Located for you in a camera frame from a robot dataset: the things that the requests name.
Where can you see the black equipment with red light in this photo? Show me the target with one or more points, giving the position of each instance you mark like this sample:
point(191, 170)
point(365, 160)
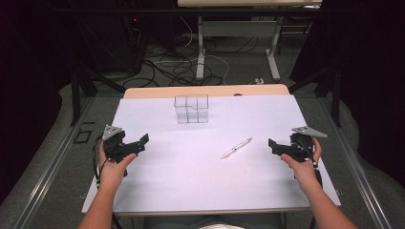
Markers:
point(135, 44)

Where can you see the white-legged desk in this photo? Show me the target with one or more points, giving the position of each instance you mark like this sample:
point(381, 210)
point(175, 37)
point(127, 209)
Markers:
point(237, 28)

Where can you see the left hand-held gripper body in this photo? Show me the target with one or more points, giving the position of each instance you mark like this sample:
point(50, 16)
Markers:
point(113, 144)

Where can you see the white pen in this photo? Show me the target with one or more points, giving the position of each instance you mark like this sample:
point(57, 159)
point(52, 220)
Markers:
point(237, 147)

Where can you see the wooden table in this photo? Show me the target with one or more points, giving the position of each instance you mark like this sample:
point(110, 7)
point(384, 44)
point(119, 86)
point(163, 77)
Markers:
point(207, 90)

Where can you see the person's left hand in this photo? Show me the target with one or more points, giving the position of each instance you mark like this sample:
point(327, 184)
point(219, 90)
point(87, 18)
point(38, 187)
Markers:
point(111, 173)

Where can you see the black metal stand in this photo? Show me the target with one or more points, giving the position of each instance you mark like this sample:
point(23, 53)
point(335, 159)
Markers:
point(336, 95)
point(76, 95)

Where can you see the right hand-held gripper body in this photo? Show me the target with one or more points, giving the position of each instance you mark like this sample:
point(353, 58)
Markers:
point(301, 148)

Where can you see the person's right hand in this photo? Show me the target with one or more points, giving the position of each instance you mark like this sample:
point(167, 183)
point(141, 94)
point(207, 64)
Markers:
point(304, 173)

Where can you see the white table sheet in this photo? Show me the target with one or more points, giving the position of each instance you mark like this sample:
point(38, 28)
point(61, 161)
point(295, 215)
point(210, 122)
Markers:
point(197, 171)

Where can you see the dark curtain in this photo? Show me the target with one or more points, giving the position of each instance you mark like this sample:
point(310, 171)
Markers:
point(372, 79)
point(28, 79)

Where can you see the clear plastic organizer box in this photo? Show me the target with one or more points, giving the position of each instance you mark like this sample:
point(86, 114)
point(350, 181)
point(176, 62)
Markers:
point(191, 109)

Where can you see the metal floor rail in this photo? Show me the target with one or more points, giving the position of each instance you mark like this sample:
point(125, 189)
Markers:
point(353, 165)
point(51, 168)

